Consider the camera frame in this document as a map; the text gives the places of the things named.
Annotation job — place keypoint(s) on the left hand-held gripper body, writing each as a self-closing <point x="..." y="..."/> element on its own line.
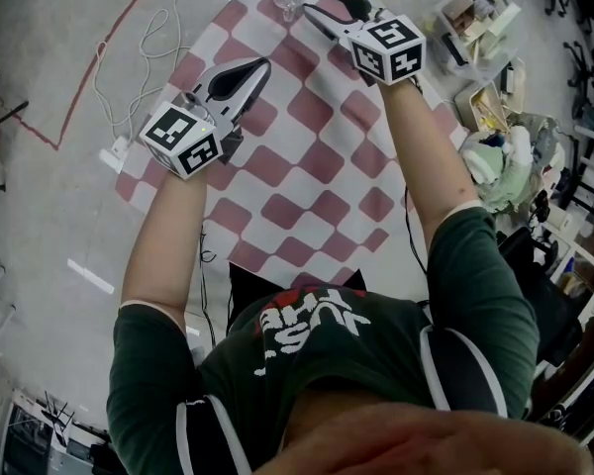
<point x="178" y="141"/>

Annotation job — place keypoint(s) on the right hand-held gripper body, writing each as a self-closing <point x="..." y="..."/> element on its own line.
<point x="386" y="47"/>

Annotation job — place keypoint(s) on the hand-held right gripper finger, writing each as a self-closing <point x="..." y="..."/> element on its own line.
<point x="354" y="4"/>
<point x="329" y="23"/>

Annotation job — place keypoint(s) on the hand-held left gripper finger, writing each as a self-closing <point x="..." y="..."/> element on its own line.
<point x="247" y="65"/>
<point x="257" y="92"/>

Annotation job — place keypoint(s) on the person's right forearm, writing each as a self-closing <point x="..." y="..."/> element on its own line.
<point x="425" y="146"/>

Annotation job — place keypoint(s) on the person's left forearm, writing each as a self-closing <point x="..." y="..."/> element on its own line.
<point x="166" y="245"/>

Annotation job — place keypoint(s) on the white power adapter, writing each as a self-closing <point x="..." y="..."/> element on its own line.
<point x="115" y="152"/>

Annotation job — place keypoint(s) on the red white checkered cloth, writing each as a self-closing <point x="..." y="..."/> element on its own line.
<point x="317" y="131"/>

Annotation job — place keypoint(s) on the clear plastic bin with clutter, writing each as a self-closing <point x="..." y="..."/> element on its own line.
<point x="475" y="23"/>

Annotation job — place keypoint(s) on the red floor tape line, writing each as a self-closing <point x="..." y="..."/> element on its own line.
<point x="86" y="74"/>

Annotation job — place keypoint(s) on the beige plastic bin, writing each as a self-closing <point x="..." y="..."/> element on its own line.
<point x="485" y="107"/>

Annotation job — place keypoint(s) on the white tape strip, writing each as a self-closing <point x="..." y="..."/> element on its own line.
<point x="90" y="276"/>

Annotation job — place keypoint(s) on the pile of pale green cloths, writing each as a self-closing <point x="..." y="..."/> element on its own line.
<point x="505" y="166"/>

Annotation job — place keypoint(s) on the dark green printed t-shirt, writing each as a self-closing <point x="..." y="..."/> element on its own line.
<point x="351" y="364"/>

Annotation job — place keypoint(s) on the black padded chair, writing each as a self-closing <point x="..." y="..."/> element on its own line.
<point x="539" y="290"/>

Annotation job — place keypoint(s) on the white shelf rack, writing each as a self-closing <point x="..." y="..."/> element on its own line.
<point x="589" y="314"/>

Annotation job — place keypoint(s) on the person's chin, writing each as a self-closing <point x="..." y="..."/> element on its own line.
<point x="425" y="438"/>

